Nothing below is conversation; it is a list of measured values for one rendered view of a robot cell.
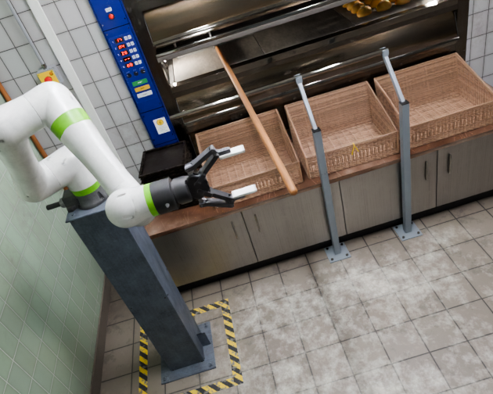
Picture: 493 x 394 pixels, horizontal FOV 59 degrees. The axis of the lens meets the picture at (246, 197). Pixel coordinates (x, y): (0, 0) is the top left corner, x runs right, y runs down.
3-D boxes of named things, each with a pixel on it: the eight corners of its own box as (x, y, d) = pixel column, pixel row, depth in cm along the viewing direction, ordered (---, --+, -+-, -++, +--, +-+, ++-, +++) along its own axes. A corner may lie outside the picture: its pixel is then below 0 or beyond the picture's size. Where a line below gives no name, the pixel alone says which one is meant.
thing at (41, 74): (47, 85, 247) (37, 69, 241) (64, 80, 247) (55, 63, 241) (44, 91, 241) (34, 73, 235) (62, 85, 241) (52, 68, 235)
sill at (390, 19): (172, 90, 268) (170, 84, 265) (452, 1, 265) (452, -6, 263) (172, 94, 263) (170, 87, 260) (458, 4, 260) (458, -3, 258)
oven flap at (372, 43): (185, 125, 275) (174, 94, 270) (456, 40, 273) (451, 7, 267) (184, 125, 271) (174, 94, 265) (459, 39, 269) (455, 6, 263)
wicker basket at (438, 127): (374, 115, 293) (372, 77, 277) (455, 90, 293) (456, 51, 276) (408, 151, 255) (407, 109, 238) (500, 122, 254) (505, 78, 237)
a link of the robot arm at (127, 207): (106, 234, 113) (93, 194, 114) (120, 232, 126) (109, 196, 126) (156, 217, 113) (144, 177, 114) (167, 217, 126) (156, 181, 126)
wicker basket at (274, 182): (206, 167, 295) (193, 133, 278) (285, 142, 294) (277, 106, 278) (214, 210, 257) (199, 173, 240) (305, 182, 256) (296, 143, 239)
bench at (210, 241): (171, 244, 332) (142, 185, 297) (475, 150, 329) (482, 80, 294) (174, 301, 288) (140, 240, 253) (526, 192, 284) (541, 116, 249)
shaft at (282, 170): (299, 195, 155) (297, 188, 153) (291, 198, 155) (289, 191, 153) (220, 49, 290) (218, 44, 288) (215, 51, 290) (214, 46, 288)
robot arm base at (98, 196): (48, 222, 176) (40, 211, 173) (55, 200, 188) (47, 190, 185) (109, 202, 176) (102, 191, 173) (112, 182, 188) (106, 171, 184)
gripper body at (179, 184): (169, 173, 119) (201, 162, 119) (180, 195, 124) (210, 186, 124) (170, 188, 113) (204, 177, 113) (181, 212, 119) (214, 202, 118)
